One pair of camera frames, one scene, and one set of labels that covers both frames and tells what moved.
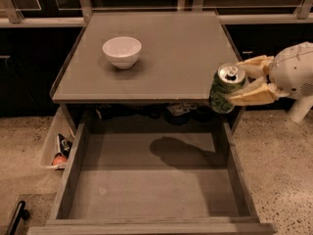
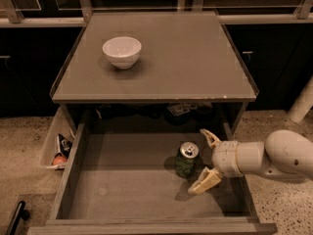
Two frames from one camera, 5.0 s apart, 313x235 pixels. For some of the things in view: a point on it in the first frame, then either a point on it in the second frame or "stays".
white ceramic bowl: (122, 51) stays
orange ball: (58, 160) stays
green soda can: (228, 78) → (186, 160)
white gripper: (292, 70) → (224, 158)
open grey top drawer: (155, 178) stays
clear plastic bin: (59, 142) stays
